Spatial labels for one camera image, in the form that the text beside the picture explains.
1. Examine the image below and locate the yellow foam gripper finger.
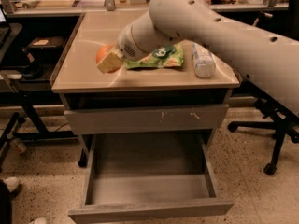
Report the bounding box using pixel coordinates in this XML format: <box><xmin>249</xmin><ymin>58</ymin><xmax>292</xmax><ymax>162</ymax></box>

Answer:
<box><xmin>96</xmin><ymin>50</ymin><xmax>123</xmax><ymax>73</ymax></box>

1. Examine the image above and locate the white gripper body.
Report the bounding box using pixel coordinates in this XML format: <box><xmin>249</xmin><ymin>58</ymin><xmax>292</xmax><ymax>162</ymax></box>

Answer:
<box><xmin>117</xmin><ymin>24</ymin><xmax>147</xmax><ymax>61</ymax></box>

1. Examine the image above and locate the orange fruit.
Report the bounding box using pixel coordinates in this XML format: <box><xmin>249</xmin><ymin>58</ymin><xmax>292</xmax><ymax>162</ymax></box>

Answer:
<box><xmin>95</xmin><ymin>45</ymin><xmax>121</xmax><ymax>73</ymax></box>

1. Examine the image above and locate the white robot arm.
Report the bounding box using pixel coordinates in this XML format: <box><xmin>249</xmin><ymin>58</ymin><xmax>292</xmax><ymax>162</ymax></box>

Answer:
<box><xmin>100</xmin><ymin>0</ymin><xmax>299</xmax><ymax>116</ymax></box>

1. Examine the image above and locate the grey drawer cabinet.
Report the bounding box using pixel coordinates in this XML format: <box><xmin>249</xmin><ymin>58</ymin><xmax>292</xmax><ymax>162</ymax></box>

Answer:
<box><xmin>49</xmin><ymin>8</ymin><xmax>242</xmax><ymax>224</ymax></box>

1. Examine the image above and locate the closed grey top drawer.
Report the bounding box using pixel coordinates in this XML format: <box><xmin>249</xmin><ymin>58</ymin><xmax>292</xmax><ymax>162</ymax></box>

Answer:
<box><xmin>64</xmin><ymin>104</ymin><xmax>228</xmax><ymax>135</ymax></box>

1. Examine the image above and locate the open grey middle drawer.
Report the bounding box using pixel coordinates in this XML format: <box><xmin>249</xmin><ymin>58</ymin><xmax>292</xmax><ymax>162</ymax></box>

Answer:
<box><xmin>68</xmin><ymin>132</ymin><xmax>234</xmax><ymax>224</ymax></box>

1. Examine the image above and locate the green snack bag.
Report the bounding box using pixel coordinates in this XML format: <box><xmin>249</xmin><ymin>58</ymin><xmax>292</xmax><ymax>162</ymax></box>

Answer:
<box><xmin>124</xmin><ymin>44</ymin><xmax>184</xmax><ymax>70</ymax></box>

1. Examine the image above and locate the black bag on shelf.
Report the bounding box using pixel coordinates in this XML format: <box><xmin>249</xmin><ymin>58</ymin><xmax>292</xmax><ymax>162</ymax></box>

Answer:
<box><xmin>26</xmin><ymin>36</ymin><xmax>66</xmax><ymax>63</ymax></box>

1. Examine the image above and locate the clear plastic water bottle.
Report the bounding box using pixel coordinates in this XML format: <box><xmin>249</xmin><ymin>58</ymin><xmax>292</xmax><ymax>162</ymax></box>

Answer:
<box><xmin>192</xmin><ymin>43</ymin><xmax>216</xmax><ymax>78</ymax></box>

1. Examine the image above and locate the black desk leg frame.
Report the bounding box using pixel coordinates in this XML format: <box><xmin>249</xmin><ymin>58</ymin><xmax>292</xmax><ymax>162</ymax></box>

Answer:
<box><xmin>0</xmin><ymin>75</ymin><xmax>78</xmax><ymax>161</ymax></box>

